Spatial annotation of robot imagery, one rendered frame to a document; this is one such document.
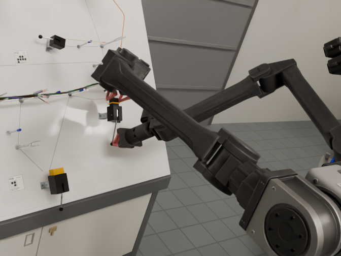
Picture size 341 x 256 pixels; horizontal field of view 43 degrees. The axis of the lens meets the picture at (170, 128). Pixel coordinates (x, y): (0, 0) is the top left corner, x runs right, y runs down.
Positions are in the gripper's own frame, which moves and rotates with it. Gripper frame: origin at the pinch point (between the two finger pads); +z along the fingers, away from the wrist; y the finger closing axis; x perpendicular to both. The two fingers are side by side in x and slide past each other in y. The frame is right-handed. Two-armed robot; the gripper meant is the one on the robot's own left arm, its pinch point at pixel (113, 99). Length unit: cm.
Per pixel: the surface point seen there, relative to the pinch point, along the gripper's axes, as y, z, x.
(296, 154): -334, 122, -71
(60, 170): 22.5, 10.0, 25.9
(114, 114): -0.1, 1.9, 5.5
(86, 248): -6, 53, 37
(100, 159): 0.4, 17.3, 15.8
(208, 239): -133, 105, 21
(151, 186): -26.5, 24.9, 23.4
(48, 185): 23.5, 17.3, 27.3
